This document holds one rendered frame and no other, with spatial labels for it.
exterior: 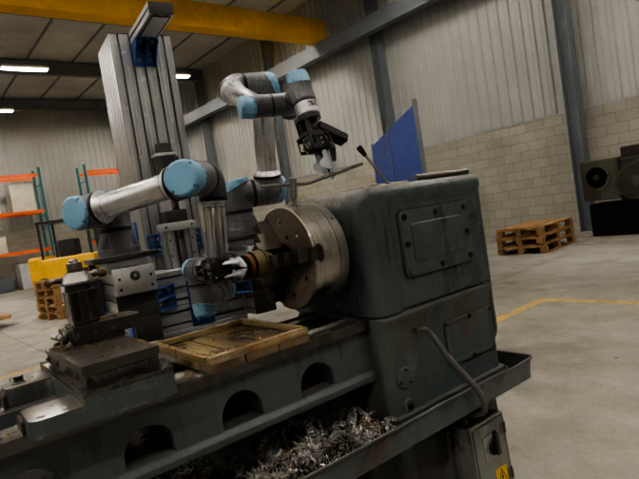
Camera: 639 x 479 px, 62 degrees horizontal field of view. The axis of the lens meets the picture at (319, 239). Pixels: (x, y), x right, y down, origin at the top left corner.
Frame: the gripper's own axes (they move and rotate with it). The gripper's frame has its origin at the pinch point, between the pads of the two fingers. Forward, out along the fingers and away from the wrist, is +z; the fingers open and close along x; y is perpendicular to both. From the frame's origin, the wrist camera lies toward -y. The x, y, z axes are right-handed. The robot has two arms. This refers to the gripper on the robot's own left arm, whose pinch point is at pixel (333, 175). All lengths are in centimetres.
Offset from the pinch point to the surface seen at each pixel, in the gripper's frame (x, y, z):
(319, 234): 3.9, 14.6, 18.4
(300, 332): 1, 28, 43
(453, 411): 5, -13, 79
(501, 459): -4, -37, 103
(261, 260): -7.5, 29.0, 20.8
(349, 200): 6.0, 1.9, 10.2
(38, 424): 6, 93, 45
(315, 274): 1.1, 18.3, 28.9
